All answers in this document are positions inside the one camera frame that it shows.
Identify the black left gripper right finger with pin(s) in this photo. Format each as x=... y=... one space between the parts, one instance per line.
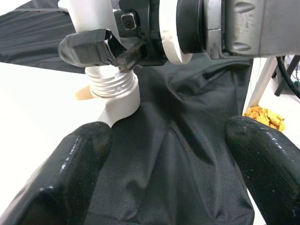
x=272 y=173

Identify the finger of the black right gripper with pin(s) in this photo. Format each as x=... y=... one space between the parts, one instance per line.
x=86 y=49

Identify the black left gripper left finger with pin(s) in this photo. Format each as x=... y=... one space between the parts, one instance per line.
x=61 y=178

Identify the white plastic table top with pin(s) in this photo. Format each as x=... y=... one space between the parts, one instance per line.
x=35 y=98

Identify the yellow crumpled cloth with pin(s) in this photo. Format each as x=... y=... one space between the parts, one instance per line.
x=267 y=117

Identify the black table cloth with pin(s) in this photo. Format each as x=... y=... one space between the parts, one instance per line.
x=175 y=140

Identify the white metal frame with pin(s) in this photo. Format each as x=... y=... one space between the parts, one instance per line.
x=260 y=84

